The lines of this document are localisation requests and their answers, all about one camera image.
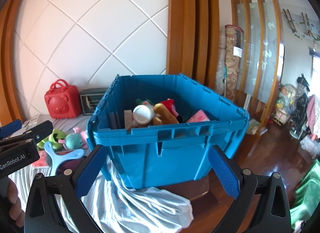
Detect white bottle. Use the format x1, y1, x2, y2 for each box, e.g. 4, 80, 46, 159
132, 104, 155, 125

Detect pink white tissue pack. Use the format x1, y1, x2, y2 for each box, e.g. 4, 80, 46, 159
187, 110, 210, 123

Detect pig plush red dress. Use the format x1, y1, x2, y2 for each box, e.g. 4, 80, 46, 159
161, 98, 179, 117

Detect white green carton box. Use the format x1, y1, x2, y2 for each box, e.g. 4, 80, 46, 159
124, 110, 133, 130

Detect brown beaver plush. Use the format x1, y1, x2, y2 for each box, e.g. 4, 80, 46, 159
152, 103, 178, 126

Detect person's left hand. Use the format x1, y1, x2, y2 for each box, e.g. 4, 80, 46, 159
7, 179, 25, 228

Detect white remote control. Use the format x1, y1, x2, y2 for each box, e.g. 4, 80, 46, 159
22, 114, 41, 130

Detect green frog plush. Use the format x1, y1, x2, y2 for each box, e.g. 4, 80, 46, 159
37, 129, 67, 150

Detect blue plastic hanger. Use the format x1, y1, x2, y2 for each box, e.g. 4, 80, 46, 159
44, 141, 85, 176

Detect green plastic bag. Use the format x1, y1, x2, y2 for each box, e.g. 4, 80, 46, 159
290, 159, 319, 230

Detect red bear-face case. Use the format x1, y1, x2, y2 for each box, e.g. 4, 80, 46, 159
44, 79, 81, 119

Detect pink pig plush plaid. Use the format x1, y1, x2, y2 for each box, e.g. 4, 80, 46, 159
58, 127, 88, 150

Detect striped light blue bedsheet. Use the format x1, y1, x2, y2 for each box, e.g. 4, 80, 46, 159
9, 115, 194, 232

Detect dark green gift box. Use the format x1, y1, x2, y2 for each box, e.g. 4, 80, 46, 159
80, 88, 108, 115

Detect rolled patterned carpet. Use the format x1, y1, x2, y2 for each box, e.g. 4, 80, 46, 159
215, 25, 244, 101

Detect wooden slat glass partition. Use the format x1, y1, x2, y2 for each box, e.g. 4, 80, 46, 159
231, 0, 284, 135

